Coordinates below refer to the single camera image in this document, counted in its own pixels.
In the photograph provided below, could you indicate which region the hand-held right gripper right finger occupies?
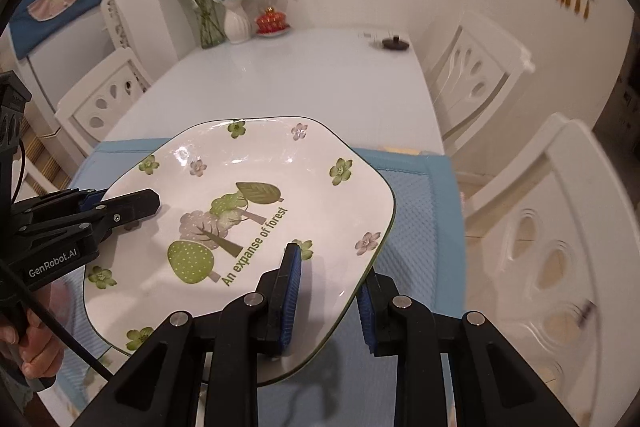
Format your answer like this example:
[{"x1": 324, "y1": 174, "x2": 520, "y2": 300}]
[{"x1": 357, "y1": 272, "x2": 581, "y2": 427}]

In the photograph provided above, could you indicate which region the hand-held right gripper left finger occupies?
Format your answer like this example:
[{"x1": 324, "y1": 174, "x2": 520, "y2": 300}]
[{"x1": 85, "y1": 243, "x2": 305, "y2": 427}]

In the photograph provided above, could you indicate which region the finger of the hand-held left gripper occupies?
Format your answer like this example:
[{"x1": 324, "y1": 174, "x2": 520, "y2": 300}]
[
  {"x1": 10, "y1": 188, "x2": 109, "y2": 224},
  {"x1": 75, "y1": 188, "x2": 162, "y2": 238}
]

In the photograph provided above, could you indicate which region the white floral square plate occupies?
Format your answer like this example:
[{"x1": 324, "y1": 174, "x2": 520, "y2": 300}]
[{"x1": 81, "y1": 116, "x2": 397, "y2": 389}]

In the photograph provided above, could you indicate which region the person's left hand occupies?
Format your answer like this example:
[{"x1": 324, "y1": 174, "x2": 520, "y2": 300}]
[{"x1": 0, "y1": 307, "x2": 65, "y2": 381}]

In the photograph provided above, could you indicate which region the white dining chair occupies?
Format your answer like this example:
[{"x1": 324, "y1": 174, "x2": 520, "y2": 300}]
[
  {"x1": 417, "y1": 11, "x2": 536, "y2": 152},
  {"x1": 54, "y1": 47, "x2": 153, "y2": 158},
  {"x1": 100, "y1": 0, "x2": 136, "y2": 54},
  {"x1": 460, "y1": 113, "x2": 640, "y2": 413}
]

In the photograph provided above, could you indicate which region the light blue table mat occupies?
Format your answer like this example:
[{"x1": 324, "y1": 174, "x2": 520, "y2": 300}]
[{"x1": 37, "y1": 139, "x2": 468, "y2": 427}]

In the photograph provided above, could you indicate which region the green glass vase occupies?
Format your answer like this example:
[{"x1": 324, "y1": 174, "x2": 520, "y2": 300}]
[{"x1": 199, "y1": 4, "x2": 227, "y2": 49}]

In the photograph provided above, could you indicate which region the white ceramic vase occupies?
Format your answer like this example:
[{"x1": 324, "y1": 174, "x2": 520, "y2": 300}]
[{"x1": 223, "y1": 2, "x2": 252, "y2": 44}]

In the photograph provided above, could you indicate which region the red teacup with saucer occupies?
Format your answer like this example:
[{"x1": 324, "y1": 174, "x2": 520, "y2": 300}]
[{"x1": 256, "y1": 7, "x2": 291, "y2": 37}]

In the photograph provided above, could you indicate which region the black cable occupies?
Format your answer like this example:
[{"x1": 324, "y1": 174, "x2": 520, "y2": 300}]
[{"x1": 0, "y1": 257, "x2": 115, "y2": 379}]

